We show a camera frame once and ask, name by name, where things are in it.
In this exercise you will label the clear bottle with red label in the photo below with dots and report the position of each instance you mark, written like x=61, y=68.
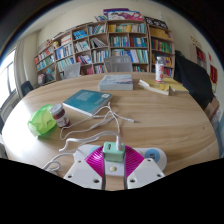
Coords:
x=159, y=70

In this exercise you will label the red wall banner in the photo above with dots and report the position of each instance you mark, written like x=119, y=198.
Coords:
x=213, y=74

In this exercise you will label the small red-labelled jar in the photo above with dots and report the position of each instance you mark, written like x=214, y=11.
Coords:
x=60, y=116

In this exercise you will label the white power strip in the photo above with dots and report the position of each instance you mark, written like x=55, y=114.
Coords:
x=155, y=156

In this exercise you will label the dark office chair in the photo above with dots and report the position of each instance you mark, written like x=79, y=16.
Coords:
x=26, y=88

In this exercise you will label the grey book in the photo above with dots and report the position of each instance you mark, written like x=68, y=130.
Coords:
x=116, y=82

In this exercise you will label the grey mesh chair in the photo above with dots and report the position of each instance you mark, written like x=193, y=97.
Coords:
x=118, y=64

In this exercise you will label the green plastic bag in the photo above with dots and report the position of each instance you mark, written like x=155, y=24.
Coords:
x=40, y=121

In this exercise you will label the thick yellow book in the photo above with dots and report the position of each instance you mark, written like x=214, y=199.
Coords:
x=154, y=87

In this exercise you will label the thin yellow book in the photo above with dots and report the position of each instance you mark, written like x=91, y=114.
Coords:
x=178, y=87

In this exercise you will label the cardboard box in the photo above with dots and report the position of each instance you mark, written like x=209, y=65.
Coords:
x=214, y=107

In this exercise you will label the small wall shelf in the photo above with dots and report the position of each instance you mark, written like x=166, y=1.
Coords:
x=200, y=56

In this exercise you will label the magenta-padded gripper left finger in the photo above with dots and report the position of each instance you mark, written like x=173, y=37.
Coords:
x=95, y=161

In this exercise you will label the wooden bookshelf unit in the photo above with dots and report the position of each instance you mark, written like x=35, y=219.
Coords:
x=123, y=41

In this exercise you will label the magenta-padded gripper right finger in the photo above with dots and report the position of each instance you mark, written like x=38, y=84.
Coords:
x=135, y=161

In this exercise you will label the green charger block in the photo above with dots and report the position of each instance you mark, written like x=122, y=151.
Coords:
x=113, y=152

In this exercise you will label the teal book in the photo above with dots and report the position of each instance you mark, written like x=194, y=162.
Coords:
x=87, y=100

